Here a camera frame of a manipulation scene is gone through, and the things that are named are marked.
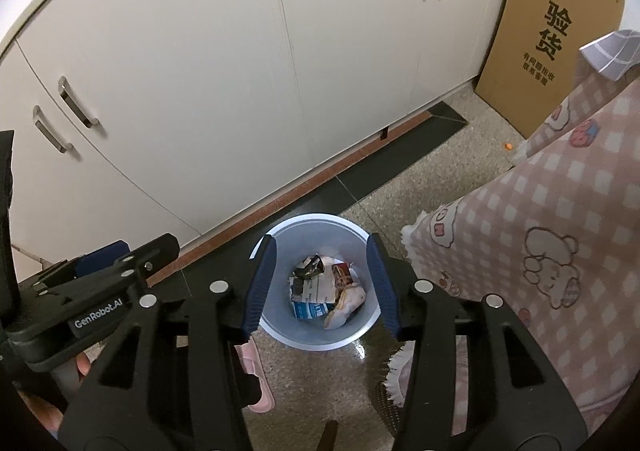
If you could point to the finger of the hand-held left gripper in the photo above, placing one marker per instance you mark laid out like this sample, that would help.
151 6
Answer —
152 253
105 257

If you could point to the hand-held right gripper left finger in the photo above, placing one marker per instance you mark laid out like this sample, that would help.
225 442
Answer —
260 286

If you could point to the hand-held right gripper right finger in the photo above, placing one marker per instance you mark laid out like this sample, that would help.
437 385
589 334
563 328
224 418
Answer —
382 286

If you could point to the white plastic bag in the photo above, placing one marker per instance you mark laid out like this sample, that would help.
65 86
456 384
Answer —
347 303

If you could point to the red snack wrapper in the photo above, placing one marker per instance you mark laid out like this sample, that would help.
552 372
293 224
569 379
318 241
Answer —
342 275

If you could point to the blue white carton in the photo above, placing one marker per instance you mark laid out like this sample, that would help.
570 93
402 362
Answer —
307 312

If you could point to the pale blue plastic bin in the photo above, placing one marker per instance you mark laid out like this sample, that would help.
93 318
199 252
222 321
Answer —
320 236

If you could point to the person's left hand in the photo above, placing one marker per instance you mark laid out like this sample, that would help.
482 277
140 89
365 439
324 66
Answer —
83 364

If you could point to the pink slipper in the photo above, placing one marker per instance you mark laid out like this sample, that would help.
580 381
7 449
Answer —
255 381

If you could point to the dark perforated object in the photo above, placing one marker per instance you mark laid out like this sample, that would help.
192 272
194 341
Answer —
385 403

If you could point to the pink checked bear blanket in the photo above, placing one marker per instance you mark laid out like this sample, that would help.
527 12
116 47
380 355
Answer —
550 231

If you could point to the white cabinet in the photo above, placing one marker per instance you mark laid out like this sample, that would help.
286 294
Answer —
225 81

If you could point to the brown cardboard box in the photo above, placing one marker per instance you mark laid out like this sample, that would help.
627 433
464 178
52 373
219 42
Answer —
540 6

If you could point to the grey checked tablecloth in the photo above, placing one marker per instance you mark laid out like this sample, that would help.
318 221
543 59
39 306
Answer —
612 53

